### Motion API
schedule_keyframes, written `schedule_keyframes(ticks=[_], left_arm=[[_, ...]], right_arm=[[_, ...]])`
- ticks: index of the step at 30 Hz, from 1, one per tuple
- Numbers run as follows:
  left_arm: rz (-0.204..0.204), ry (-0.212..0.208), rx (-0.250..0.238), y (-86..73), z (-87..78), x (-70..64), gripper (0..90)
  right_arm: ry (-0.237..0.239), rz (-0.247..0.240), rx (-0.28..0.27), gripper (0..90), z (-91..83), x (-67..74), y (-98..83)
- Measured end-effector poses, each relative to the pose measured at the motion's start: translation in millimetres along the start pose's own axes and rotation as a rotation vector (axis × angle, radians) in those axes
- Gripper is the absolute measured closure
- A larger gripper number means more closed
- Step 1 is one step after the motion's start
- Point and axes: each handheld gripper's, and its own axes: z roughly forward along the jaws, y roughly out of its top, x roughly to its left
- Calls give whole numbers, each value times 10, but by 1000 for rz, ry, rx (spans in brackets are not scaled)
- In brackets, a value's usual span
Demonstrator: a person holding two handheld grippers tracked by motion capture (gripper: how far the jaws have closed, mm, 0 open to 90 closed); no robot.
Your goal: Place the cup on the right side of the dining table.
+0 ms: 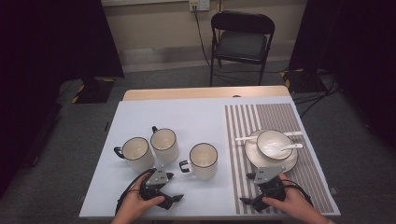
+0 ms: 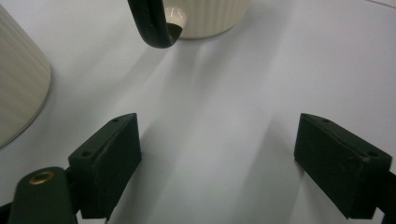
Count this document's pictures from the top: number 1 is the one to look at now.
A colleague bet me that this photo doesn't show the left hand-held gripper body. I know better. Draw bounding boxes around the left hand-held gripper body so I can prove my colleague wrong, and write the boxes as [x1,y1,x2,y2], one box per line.
[138,167,171,203]

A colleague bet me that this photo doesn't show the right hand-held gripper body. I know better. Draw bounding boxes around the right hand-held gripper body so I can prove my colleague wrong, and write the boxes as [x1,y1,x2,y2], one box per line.
[252,165,288,213]

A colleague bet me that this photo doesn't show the white mug with black handle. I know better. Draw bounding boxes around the white mug with black handle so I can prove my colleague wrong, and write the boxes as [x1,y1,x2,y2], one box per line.
[149,125,180,164]
[113,136,156,173]
[178,142,219,181]

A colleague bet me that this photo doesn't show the person's left hand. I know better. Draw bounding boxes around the person's left hand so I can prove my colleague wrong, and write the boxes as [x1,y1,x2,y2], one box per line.
[120,173,166,218]

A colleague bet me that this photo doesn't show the person's right hand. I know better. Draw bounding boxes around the person's right hand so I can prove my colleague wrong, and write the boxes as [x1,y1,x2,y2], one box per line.
[262,172,316,220]

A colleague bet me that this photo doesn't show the white plate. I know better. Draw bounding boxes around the white plate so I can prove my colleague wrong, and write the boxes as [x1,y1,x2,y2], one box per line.
[244,129,299,174]

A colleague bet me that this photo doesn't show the white bowl with dark rim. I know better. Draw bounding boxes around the white bowl with dark rim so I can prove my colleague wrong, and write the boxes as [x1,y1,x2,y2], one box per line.
[256,129,294,161]

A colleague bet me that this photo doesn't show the white chopstick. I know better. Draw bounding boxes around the white chopstick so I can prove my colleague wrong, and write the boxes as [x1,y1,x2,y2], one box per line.
[235,132,304,143]

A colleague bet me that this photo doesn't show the white ceramic spoon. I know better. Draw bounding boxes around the white ceramic spoon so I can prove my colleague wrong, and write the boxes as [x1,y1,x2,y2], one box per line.
[262,143,304,156]

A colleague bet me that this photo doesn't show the striped placemat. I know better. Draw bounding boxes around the striped placemat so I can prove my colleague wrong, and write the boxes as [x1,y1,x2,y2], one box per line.
[224,103,335,216]

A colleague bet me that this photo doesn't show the pale blue table sheet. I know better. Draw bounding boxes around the pale blue table sheet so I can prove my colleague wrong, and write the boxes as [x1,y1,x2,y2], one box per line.
[78,95,341,218]

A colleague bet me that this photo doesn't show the black stand base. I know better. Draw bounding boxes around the black stand base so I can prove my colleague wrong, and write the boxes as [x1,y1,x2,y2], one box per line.
[279,68,328,94]
[73,77,116,105]

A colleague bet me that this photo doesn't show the black folding chair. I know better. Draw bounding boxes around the black folding chair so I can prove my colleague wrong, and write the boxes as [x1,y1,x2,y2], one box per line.
[209,10,276,87]

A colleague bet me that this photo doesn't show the black curtain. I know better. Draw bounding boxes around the black curtain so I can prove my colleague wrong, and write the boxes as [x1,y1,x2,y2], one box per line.
[289,0,396,150]
[0,0,125,197]

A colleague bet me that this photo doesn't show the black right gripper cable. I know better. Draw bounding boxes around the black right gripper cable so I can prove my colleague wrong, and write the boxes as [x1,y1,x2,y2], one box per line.
[281,178,315,208]

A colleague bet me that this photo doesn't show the black floor cables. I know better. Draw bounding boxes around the black floor cables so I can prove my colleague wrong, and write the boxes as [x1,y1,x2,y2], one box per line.
[292,74,342,119]

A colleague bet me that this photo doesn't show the white wall outlet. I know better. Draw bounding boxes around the white wall outlet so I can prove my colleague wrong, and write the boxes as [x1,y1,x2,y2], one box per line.
[189,0,211,12]

